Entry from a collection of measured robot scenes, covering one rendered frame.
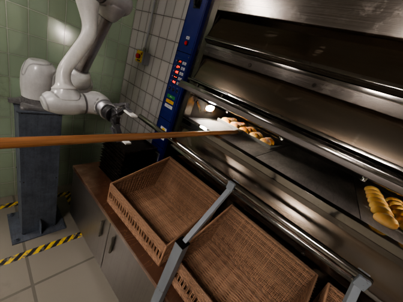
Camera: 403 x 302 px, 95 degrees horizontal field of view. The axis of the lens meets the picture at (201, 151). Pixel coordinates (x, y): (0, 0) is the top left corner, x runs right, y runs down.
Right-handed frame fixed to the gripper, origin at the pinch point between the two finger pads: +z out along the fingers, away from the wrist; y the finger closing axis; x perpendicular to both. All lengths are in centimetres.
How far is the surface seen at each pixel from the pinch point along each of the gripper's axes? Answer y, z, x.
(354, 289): 6, 95, -19
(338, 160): -22, 74, -43
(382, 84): -53, 71, -53
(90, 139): -0.4, 8.5, 19.8
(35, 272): 119, -30, 26
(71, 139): -0.8, 8.3, 25.6
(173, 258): 31, 47, 2
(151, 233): 47, 25, -8
